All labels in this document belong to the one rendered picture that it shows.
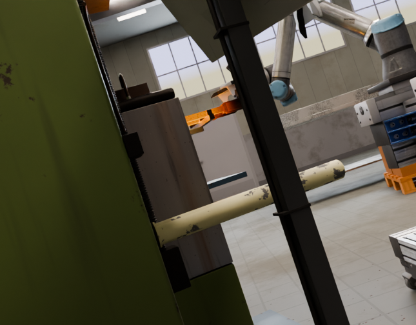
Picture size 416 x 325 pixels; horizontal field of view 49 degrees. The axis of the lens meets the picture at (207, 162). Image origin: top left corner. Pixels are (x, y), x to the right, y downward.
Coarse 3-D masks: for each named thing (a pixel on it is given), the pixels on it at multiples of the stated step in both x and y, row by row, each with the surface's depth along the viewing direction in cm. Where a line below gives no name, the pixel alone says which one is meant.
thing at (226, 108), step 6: (228, 102) 182; (234, 102) 183; (240, 102) 184; (216, 108) 180; (222, 108) 181; (228, 108) 182; (234, 108) 183; (240, 108) 183; (192, 114) 177; (198, 114) 178; (204, 114) 179; (186, 120) 176; (192, 120) 177
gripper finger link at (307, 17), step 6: (306, 6) 108; (294, 12) 108; (300, 12) 107; (306, 12) 108; (300, 18) 108; (306, 18) 109; (312, 18) 109; (300, 24) 108; (300, 30) 109; (306, 36) 110
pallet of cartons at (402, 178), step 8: (384, 160) 450; (400, 168) 392; (408, 168) 391; (384, 176) 463; (392, 176) 424; (400, 176) 402; (408, 176) 390; (392, 184) 456; (400, 184) 398; (408, 184) 390; (408, 192) 390
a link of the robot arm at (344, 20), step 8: (328, 8) 189; (336, 8) 188; (344, 8) 189; (328, 16) 189; (336, 16) 188; (344, 16) 187; (352, 16) 186; (360, 16) 186; (328, 24) 191; (336, 24) 189; (344, 24) 187; (352, 24) 186; (360, 24) 185; (368, 24) 184; (344, 32) 191; (352, 32) 188; (360, 32) 186; (368, 32) 183; (368, 40) 184; (376, 48) 185
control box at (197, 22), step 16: (176, 0) 89; (192, 0) 87; (256, 0) 81; (272, 0) 79; (288, 0) 78; (304, 0) 76; (176, 16) 92; (192, 16) 90; (208, 16) 88; (256, 16) 83; (272, 16) 81; (192, 32) 93; (208, 32) 91; (256, 32) 85; (208, 48) 94
